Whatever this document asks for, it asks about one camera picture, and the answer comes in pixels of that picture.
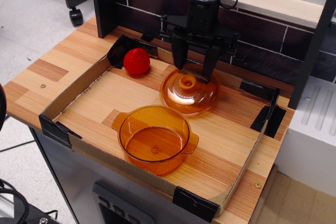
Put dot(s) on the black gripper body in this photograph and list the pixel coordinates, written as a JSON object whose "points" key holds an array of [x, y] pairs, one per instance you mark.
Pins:
{"points": [[200, 27]]}

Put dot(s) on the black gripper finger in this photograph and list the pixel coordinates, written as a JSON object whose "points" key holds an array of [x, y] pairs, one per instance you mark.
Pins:
{"points": [[179, 51], [211, 57]]}

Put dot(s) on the orange transparent pot lid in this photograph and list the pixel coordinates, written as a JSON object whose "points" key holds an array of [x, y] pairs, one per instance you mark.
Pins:
{"points": [[189, 92]]}

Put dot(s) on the orange transparent plastic pot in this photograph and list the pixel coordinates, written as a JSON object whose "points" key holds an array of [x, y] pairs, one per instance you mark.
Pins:
{"points": [[155, 138]]}

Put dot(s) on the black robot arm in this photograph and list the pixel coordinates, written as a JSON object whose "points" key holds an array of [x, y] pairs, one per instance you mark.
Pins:
{"points": [[199, 28]]}

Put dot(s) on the red toy strawberry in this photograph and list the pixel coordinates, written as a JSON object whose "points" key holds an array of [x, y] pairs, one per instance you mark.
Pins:
{"points": [[136, 61]]}

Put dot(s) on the cardboard fence with black tape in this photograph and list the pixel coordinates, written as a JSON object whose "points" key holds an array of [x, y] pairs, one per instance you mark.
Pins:
{"points": [[221, 182]]}

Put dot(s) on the white toy sink unit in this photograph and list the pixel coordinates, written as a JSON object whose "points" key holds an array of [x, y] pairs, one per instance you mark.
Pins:
{"points": [[307, 153]]}

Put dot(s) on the toy oven control panel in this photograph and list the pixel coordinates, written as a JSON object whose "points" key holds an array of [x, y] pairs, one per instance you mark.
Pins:
{"points": [[114, 209]]}

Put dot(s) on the dark left upright post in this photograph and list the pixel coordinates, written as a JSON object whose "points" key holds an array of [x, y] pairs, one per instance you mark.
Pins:
{"points": [[106, 16]]}

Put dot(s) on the dark upright post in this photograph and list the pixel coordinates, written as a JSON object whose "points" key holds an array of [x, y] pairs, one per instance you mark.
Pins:
{"points": [[312, 53], [106, 16]]}

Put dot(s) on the dark right upright post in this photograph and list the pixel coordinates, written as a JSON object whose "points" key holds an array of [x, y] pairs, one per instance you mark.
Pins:
{"points": [[312, 53]]}

